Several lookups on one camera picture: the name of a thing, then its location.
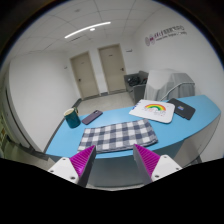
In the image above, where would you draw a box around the red wall logo sign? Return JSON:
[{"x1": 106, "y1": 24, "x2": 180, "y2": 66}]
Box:
[{"x1": 145, "y1": 26, "x2": 187, "y2": 46}]

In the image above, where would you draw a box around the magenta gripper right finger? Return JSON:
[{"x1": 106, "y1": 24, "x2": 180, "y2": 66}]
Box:
[{"x1": 133, "y1": 144, "x2": 182, "y2": 185}]

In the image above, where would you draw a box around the right beige door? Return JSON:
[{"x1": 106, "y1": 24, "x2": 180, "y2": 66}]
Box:
[{"x1": 99, "y1": 45, "x2": 125, "y2": 92}]

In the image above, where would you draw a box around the black bag on armchair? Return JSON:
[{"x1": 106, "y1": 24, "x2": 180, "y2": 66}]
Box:
[{"x1": 128, "y1": 77, "x2": 147, "y2": 87}]

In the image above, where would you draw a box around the white rainbow notebook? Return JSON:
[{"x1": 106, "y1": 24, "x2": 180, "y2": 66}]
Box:
[{"x1": 129, "y1": 99, "x2": 175, "y2": 123}]

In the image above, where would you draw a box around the purple smartphone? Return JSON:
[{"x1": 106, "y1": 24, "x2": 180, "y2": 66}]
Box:
[{"x1": 82, "y1": 110, "x2": 103, "y2": 125}]

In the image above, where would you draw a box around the checkered grey white towel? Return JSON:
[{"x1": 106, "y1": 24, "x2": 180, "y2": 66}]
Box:
[{"x1": 78, "y1": 119, "x2": 158, "y2": 153}]

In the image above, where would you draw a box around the beige door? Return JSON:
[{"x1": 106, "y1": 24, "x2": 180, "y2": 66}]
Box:
[
  {"x1": 71, "y1": 52, "x2": 99, "y2": 99},
  {"x1": 99, "y1": 45, "x2": 125, "y2": 92}
]

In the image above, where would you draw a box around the grey armchair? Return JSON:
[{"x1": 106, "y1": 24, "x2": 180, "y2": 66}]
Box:
[{"x1": 124, "y1": 71, "x2": 148, "y2": 104}]

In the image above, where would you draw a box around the long ceiling light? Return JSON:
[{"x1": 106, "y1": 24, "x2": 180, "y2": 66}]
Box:
[{"x1": 64, "y1": 21, "x2": 111, "y2": 39}]

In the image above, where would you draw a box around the left beige door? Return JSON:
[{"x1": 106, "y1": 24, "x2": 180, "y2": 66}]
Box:
[{"x1": 71, "y1": 52, "x2": 99, "y2": 99}]

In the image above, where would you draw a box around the grey cloth covered furniture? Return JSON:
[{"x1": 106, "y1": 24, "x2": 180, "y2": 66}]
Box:
[{"x1": 144, "y1": 69, "x2": 195, "y2": 101}]

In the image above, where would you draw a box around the dark green mug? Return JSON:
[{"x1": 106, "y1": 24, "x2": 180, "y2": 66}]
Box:
[{"x1": 64, "y1": 108, "x2": 81, "y2": 128}]

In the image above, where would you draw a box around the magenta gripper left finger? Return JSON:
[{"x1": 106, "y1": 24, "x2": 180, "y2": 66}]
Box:
[{"x1": 49, "y1": 145, "x2": 96, "y2": 187}]

